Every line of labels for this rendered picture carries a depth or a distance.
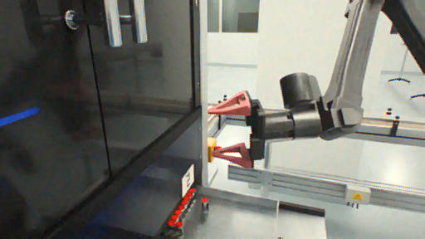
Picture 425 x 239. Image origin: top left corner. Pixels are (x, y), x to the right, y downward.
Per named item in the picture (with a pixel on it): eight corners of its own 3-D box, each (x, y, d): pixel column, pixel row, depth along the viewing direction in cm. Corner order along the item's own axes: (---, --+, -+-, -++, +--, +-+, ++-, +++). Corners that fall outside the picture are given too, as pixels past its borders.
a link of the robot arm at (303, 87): (363, 124, 49) (333, 136, 57) (348, 68, 52) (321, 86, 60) (305, 127, 46) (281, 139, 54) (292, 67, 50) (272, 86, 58)
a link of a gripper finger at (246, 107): (206, 93, 51) (254, 88, 51) (208, 125, 55) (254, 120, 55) (207, 109, 45) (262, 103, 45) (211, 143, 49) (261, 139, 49)
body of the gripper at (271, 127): (248, 99, 52) (285, 95, 52) (248, 142, 57) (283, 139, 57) (255, 114, 46) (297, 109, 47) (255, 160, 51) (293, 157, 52)
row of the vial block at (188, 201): (167, 236, 76) (166, 224, 75) (190, 198, 92) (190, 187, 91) (174, 238, 76) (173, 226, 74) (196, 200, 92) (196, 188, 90)
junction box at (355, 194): (344, 202, 159) (347, 188, 155) (343, 196, 163) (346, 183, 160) (368, 206, 155) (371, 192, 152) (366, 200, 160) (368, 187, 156)
